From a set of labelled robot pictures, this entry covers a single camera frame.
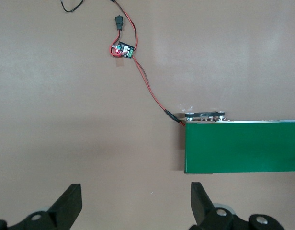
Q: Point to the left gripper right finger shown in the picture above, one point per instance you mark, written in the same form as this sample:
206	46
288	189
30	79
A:
205	215

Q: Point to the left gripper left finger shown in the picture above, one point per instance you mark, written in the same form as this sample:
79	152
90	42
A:
66	210

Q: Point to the green conveyor belt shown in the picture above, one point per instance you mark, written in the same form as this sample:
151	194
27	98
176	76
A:
243	147

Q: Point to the black conveyor motor drive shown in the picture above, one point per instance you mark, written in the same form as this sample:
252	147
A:
206	116

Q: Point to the small black circuit board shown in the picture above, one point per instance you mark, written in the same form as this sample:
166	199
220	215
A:
125	49

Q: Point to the black inline switch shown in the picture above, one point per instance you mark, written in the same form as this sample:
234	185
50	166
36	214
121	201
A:
119	22

